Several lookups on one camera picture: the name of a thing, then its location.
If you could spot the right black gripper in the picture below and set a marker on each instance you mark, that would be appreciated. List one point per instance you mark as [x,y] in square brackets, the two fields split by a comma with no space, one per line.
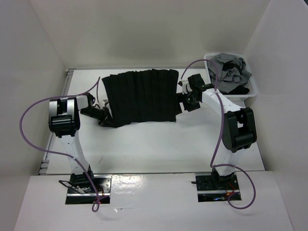
[191,108]

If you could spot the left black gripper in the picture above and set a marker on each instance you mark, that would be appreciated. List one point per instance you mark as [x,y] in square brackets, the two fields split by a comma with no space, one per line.
[106,119]

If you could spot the black skirt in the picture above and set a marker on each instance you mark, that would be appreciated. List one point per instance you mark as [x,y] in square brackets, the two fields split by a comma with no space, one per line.
[141,96]

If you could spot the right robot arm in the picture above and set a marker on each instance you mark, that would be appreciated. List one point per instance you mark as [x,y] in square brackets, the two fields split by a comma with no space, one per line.
[237,132]

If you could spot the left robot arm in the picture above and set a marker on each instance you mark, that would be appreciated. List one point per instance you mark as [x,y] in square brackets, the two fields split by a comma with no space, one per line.
[64,122]

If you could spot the white plastic basket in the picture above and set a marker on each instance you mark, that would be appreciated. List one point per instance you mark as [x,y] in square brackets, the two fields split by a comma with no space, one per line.
[251,84]

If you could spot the black garment in basket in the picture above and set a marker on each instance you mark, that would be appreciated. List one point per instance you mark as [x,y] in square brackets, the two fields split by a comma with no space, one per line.
[240,91]

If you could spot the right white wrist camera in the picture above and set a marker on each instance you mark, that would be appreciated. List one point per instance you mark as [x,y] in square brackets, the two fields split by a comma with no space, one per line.
[186,89]

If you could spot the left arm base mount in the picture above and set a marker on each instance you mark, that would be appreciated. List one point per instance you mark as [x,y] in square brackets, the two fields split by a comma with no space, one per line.
[79,193]

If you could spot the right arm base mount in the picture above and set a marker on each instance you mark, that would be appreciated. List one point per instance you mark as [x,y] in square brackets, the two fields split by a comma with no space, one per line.
[211,187]

